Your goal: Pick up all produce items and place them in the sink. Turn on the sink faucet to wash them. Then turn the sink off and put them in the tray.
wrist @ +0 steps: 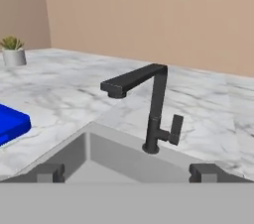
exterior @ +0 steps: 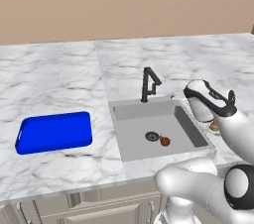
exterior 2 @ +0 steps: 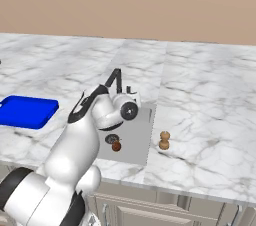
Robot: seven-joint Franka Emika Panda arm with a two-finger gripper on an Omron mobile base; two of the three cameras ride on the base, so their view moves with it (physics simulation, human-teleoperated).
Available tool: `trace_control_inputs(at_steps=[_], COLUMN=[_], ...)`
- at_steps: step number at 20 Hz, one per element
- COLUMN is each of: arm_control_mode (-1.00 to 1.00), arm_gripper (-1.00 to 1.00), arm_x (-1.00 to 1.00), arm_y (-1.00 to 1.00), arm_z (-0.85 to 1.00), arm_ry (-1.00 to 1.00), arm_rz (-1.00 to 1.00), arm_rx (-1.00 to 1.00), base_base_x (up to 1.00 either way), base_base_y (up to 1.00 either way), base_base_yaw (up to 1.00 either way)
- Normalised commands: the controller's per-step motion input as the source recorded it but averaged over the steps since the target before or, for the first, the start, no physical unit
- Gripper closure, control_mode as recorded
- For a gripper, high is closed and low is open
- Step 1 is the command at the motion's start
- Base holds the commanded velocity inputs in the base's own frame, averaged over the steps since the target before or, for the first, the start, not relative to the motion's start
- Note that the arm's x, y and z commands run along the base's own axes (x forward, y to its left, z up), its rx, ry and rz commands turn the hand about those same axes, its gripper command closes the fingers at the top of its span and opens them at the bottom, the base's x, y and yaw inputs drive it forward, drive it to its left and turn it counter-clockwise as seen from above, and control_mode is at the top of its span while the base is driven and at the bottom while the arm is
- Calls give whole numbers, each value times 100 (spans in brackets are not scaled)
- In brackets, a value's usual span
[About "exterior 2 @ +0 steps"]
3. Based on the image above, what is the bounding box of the silver cabinet handle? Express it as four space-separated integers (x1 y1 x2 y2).
231 204 243 226
102 203 111 226

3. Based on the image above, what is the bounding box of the blue tray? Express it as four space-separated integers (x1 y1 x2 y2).
0 95 60 130

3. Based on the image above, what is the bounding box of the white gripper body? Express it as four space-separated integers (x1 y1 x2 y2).
132 93 142 110

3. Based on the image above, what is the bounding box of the black sink faucet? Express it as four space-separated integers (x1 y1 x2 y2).
104 67 124 95

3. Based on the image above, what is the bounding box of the reddish brown round produce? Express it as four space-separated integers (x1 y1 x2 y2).
111 141 122 153

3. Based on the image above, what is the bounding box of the wooden pepper grinder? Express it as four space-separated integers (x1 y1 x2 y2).
158 130 171 151

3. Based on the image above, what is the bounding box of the black faucet handle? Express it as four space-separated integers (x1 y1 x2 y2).
126 85 139 96

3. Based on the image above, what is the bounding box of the beige cabinet door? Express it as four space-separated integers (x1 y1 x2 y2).
94 192 228 226
220 203 256 226

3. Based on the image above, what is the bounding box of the grey sink basin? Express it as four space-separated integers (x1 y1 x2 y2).
95 100 158 167

